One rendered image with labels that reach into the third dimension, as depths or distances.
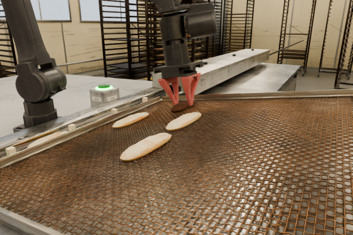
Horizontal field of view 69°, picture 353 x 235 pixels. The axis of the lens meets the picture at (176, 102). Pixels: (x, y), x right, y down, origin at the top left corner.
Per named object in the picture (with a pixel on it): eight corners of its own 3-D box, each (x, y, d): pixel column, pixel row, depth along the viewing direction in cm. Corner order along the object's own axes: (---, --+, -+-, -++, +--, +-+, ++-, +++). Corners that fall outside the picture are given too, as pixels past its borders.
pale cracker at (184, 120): (190, 114, 54) (189, 108, 53) (206, 115, 51) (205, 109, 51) (160, 130, 46) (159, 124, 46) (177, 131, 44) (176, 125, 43)
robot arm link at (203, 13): (163, -11, 60) (153, -16, 52) (211, -20, 58) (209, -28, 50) (171, 41, 63) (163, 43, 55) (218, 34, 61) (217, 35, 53)
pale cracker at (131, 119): (141, 114, 61) (140, 109, 60) (153, 114, 58) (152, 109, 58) (107, 128, 53) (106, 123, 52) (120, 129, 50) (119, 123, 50)
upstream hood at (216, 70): (246, 57, 204) (246, 46, 202) (269, 59, 195) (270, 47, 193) (152, 91, 102) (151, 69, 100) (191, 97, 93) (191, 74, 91)
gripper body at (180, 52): (192, 72, 55) (187, 36, 53) (153, 76, 60) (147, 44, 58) (204, 68, 60) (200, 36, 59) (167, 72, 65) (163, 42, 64)
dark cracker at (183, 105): (186, 102, 67) (185, 97, 67) (199, 101, 65) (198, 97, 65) (166, 112, 58) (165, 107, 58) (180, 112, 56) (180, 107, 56)
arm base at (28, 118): (48, 119, 79) (11, 134, 68) (43, 93, 77) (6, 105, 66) (70, 122, 76) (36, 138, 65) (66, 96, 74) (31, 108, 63)
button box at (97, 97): (107, 114, 94) (105, 84, 91) (124, 117, 90) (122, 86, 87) (90, 120, 87) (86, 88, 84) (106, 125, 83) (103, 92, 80)
